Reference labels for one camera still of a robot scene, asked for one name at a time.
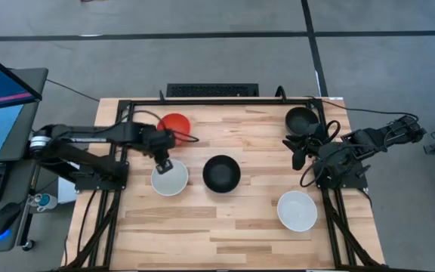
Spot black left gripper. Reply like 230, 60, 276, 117
138, 125, 176, 175

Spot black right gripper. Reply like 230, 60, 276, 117
282, 122, 332, 171

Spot light grey bowl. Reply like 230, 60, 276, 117
150, 158, 190, 197

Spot black bowl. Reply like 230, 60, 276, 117
285, 106, 320, 136
202, 154, 242, 194

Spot red bowl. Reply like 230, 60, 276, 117
156, 113, 192, 147

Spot white bowl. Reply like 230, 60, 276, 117
276, 190, 319, 233

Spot black keyboard top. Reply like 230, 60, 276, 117
165, 83, 260, 98

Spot bottle with teal cap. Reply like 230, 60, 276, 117
28, 193, 58, 213

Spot dark grey flat panel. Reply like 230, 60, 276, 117
0, 67, 49, 163

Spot black computer mouse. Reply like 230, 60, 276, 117
0, 202, 23, 237

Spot black long gripper cable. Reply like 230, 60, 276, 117
299, 153, 330, 189

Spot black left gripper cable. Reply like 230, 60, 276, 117
126, 109, 201, 144

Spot black looped gripper cable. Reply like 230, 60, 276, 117
323, 119, 342, 147

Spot black cable to right arm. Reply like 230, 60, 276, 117
303, 95, 419, 122

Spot black aluminium table frame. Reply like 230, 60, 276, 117
57, 96, 387, 272

